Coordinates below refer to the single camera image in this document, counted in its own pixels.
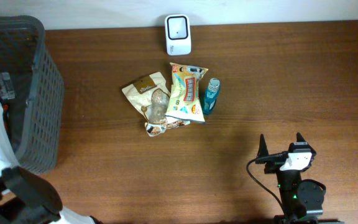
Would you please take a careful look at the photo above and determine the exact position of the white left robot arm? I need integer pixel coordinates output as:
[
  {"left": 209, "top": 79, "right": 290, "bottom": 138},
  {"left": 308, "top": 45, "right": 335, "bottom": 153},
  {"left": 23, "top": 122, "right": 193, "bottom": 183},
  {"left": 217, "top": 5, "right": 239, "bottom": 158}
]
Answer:
[{"left": 0, "top": 87, "right": 99, "bottom": 224}]

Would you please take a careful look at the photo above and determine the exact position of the white barcode scanner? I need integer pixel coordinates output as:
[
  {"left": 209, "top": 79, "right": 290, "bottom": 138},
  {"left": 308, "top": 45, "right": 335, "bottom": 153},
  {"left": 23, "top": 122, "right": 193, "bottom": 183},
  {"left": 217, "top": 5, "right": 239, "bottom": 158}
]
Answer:
[{"left": 165, "top": 14, "right": 191, "bottom": 56}]

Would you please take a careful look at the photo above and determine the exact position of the grey plastic basket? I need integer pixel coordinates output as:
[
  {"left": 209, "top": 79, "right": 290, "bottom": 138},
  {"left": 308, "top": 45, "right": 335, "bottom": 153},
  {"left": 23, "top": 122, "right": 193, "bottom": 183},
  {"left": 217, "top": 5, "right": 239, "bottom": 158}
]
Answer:
[{"left": 0, "top": 16, "right": 65, "bottom": 174}]

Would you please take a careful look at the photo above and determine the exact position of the beige brown snack pouch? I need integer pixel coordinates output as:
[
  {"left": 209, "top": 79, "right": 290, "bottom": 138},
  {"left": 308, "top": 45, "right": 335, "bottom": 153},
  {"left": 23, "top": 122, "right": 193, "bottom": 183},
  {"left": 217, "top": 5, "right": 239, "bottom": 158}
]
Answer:
[{"left": 122, "top": 72, "right": 191, "bottom": 137}]

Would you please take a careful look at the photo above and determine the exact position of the blue liquid bottle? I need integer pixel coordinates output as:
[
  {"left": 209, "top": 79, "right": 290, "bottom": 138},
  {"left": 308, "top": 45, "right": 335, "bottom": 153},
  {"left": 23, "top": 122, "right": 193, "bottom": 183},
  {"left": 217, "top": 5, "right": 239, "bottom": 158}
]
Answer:
[{"left": 203, "top": 78, "right": 221, "bottom": 115}]

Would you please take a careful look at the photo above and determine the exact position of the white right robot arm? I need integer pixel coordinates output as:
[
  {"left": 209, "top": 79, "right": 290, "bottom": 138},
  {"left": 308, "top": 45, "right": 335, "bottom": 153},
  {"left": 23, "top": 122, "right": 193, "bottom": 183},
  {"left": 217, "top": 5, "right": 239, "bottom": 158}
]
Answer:
[{"left": 254, "top": 133, "right": 340, "bottom": 224}]

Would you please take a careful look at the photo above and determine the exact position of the yellow chip bag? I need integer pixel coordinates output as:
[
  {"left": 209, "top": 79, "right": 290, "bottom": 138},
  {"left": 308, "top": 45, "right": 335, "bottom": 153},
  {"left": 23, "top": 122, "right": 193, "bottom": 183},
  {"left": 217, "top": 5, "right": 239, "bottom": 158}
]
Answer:
[{"left": 166, "top": 62, "right": 208, "bottom": 123}]

